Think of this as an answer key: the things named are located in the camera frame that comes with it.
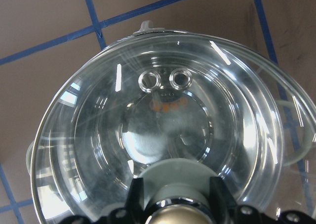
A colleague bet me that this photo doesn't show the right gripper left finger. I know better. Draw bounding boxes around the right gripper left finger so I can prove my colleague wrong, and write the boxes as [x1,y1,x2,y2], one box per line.
[124,178,150,224]

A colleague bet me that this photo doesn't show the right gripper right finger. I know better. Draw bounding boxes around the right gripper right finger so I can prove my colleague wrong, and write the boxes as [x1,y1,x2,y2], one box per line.
[202,177,238,224]

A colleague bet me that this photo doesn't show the glass pot lid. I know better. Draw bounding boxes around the glass pot lid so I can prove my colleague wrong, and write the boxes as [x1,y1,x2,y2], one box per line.
[30,29,316,224]

